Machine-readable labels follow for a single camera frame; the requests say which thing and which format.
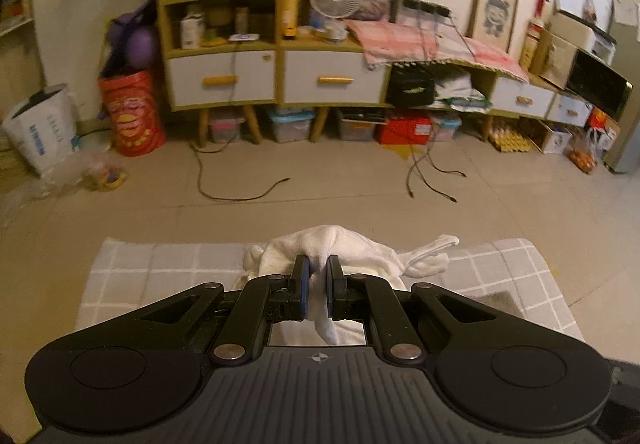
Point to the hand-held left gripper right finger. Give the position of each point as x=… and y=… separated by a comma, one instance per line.
x=331, y=284

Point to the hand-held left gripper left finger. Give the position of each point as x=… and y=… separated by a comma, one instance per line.
x=303, y=284

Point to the large white cloth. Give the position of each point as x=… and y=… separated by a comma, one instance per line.
x=350, y=244

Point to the grey checked mat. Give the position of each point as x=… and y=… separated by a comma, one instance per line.
x=175, y=264

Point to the blue lid storage box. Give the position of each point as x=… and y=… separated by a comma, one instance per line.
x=290, y=128

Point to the grey storage box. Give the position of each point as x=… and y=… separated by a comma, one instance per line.
x=360, y=127

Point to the orange box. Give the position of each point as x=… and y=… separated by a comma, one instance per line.
x=405, y=130

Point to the pink storage box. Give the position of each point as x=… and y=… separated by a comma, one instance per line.
x=227, y=129

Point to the small clear storage box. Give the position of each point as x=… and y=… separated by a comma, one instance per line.
x=446, y=129

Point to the wooden drawer cabinet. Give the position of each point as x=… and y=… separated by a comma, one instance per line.
x=330, y=79

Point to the black bag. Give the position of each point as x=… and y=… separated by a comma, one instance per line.
x=410, y=87

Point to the yellow tape rolls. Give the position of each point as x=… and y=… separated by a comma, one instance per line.
x=107, y=179

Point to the wooden shelf cabinet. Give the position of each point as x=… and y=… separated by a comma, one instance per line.
x=220, y=74

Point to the pile of white papers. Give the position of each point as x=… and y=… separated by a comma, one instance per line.
x=457, y=92

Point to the stack of egg trays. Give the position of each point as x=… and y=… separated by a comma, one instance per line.
x=515, y=139

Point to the red printed bucket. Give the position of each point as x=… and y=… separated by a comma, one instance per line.
x=132, y=114

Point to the pink cloth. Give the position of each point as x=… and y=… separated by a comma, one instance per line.
x=400, y=39

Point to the clear plastic wrap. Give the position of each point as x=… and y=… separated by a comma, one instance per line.
x=60, y=184

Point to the long low wooden cabinet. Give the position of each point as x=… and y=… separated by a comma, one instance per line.
x=520, y=99

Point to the white cardboard box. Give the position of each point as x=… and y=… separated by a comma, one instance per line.
x=555, y=139

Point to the yellow bottle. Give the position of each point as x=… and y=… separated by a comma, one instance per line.
x=290, y=14

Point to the white carton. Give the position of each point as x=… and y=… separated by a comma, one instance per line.
x=191, y=32

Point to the bag of oranges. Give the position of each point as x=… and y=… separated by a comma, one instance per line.
x=585, y=157

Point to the purple bag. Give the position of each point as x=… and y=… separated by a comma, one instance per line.
x=137, y=42

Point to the white printed bag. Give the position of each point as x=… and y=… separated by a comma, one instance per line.
x=40, y=134

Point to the framed cartoon picture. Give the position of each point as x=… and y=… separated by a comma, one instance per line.
x=495, y=14

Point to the red paper bag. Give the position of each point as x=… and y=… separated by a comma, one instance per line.
x=602, y=119

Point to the beige box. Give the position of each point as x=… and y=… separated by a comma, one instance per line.
x=555, y=57

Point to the black microwave oven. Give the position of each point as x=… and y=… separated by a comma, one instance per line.
x=597, y=82

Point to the white printer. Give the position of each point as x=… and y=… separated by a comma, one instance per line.
x=595, y=37

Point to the black wall power strip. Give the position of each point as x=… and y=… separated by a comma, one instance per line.
x=425, y=7

